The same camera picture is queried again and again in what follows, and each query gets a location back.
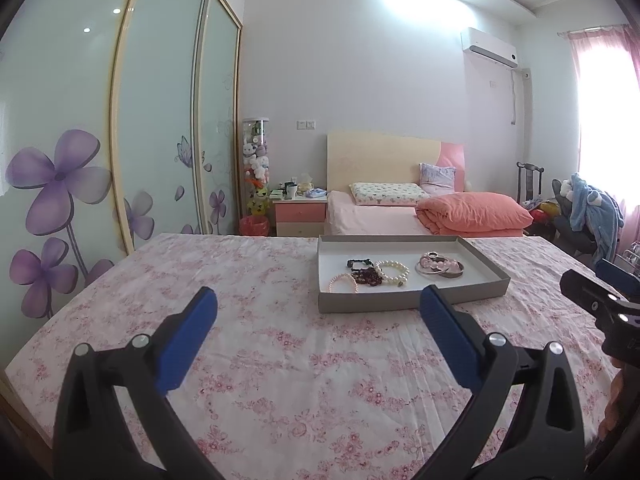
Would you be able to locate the pink floral cloth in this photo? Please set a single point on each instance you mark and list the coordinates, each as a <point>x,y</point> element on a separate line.
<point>300,360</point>

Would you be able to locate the blue cloth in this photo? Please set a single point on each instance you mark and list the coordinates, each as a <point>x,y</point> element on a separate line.
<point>315,192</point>

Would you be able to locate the metal rack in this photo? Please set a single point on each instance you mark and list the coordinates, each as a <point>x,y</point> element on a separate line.
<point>631,257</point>

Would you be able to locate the dark wooden chair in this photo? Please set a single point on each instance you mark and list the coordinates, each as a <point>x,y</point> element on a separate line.
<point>529,180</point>

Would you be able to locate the air conditioner pipe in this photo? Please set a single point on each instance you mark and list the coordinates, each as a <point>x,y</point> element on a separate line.
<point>514,95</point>

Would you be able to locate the clear tube of plush toys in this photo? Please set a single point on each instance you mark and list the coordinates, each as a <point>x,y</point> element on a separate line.
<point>256,160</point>

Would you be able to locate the pink beige nightstand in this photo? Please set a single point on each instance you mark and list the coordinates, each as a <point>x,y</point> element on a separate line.
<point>300,215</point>

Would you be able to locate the red trash basket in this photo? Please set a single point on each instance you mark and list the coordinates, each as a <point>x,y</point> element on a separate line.
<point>254,226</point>

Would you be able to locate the silver cuff bangle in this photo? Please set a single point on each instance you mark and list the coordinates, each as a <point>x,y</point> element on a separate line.
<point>454,272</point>

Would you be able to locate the white wall switch plate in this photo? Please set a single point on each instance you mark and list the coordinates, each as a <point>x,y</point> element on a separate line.
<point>306,124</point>

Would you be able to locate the pink curtain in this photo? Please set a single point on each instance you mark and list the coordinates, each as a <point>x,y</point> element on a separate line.
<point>600,110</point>

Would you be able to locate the floral sliding door wardrobe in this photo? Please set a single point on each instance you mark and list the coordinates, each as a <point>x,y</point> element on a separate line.
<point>150,110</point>

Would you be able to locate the blue plush robe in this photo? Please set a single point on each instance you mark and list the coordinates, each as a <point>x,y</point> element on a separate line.
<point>595,210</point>

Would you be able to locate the pink bed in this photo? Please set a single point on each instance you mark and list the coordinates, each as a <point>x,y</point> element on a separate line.
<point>370,217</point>

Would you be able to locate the white air conditioner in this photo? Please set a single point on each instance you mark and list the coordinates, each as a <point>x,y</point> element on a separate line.
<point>490,47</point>

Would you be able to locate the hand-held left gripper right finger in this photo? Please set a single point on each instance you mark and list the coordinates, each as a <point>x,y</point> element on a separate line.
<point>450,340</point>

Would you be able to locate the salmon folded quilt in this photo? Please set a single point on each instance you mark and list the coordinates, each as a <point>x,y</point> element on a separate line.
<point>470,212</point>

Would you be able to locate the beige pink headboard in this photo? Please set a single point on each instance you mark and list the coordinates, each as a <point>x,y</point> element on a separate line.
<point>375,160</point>

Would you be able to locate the grey cardboard tray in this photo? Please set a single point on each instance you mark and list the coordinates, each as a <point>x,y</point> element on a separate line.
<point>480,272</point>

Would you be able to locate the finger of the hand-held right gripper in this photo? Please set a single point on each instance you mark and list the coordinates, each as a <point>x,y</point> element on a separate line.
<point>617,277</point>
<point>587,292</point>

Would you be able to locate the floral print pillow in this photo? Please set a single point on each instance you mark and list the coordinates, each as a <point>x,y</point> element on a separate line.
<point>385,194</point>

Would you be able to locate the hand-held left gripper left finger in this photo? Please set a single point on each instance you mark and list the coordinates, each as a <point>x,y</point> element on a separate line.
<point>187,340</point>

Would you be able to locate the person's right hand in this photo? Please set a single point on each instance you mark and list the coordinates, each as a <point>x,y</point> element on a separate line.
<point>612,395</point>

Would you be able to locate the red yellow clothes pile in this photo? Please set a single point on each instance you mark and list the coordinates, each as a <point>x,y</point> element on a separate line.
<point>542,210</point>

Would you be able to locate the dark office chair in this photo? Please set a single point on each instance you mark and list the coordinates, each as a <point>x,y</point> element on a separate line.
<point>570,232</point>

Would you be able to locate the purple print cushion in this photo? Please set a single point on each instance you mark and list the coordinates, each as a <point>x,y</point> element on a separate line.
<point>437,177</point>

